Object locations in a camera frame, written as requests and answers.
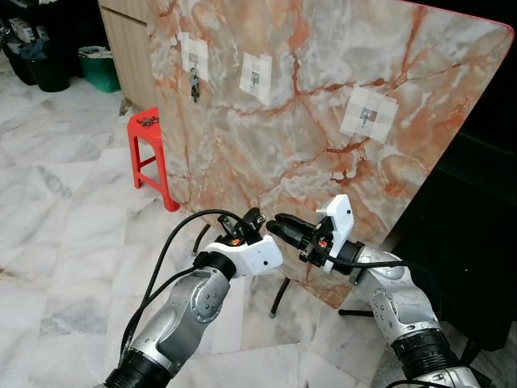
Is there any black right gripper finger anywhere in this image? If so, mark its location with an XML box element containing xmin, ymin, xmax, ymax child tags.
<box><xmin>275</xmin><ymin>214</ymin><xmax>322</xmax><ymax>237</ymax></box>
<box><xmin>267</xmin><ymin>223</ymin><xmax>311</xmax><ymax>250</ymax></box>

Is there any marble top folding table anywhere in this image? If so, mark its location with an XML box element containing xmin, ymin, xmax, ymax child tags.
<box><xmin>145</xmin><ymin>0</ymin><xmax>515</xmax><ymax>318</ymax></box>

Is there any red plastic stool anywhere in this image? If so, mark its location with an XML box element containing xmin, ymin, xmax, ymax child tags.
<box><xmin>127</xmin><ymin>108</ymin><xmax>180</xmax><ymax>213</ymax></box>

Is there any green plastic bin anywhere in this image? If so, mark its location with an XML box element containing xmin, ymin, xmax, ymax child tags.
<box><xmin>78</xmin><ymin>46</ymin><xmax>122</xmax><ymax>94</ymax></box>

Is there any light wooden cabinet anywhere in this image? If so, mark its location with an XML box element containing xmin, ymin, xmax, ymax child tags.
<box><xmin>97</xmin><ymin>0</ymin><xmax>158</xmax><ymax>110</ymax></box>

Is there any black trash bin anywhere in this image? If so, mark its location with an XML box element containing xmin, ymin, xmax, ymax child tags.
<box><xmin>20</xmin><ymin>36</ymin><xmax>74</xmax><ymax>92</ymax></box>

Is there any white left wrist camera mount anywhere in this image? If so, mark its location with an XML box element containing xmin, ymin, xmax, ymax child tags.
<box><xmin>208</xmin><ymin>234</ymin><xmax>284</xmax><ymax>278</ymax></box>

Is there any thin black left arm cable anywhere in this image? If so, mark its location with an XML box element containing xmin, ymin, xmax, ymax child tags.
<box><xmin>121</xmin><ymin>265</ymin><xmax>204</xmax><ymax>356</ymax></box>

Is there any dark key bunch on ring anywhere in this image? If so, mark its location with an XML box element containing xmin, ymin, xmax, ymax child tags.
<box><xmin>188</xmin><ymin>69</ymin><xmax>201</xmax><ymax>103</ymax></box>

